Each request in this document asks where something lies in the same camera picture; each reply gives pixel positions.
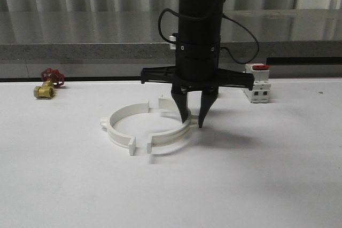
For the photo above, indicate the white circuit breaker red switch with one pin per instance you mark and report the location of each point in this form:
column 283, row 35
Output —
column 261, row 87

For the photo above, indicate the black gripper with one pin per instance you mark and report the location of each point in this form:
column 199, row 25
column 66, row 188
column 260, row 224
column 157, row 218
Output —
column 196, row 69

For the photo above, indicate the white pipe clamp half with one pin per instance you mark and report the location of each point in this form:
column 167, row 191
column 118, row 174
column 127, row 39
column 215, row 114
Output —
column 117, row 135
column 168, row 137

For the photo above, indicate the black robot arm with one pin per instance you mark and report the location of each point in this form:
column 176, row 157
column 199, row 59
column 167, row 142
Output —
column 199, row 23

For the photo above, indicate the brass valve with red handle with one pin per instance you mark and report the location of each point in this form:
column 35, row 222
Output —
column 52, row 78

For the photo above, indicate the grey stone counter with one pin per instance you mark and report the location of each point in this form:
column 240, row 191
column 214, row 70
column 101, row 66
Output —
column 295, row 43

